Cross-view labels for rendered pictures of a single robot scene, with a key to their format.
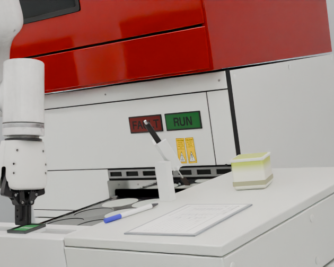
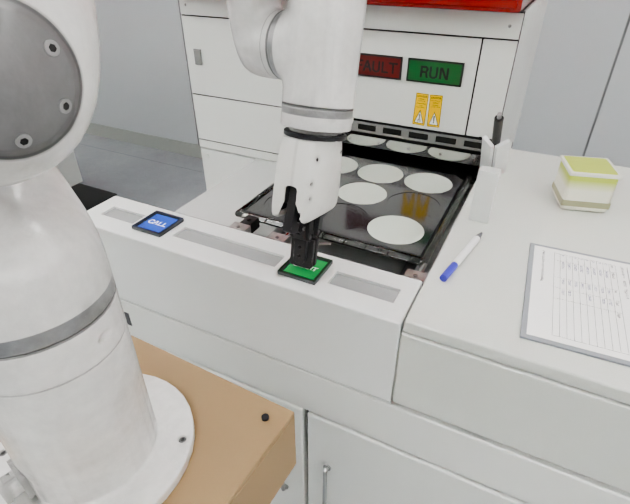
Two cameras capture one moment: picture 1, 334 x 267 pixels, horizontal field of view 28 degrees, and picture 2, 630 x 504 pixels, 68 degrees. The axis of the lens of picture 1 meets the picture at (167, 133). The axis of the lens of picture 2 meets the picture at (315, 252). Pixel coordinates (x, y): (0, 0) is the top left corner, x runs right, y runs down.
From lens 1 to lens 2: 91 cm
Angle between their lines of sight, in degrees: 30
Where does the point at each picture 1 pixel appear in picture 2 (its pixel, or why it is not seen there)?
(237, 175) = (574, 192)
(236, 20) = not seen: outside the picture
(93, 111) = not seen: hidden behind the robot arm
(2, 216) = (108, 90)
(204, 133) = (461, 94)
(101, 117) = not seen: hidden behind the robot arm
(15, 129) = (317, 122)
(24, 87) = (341, 39)
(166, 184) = (488, 202)
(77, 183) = (262, 120)
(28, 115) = (342, 96)
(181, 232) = not seen: outside the picture
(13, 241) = (297, 297)
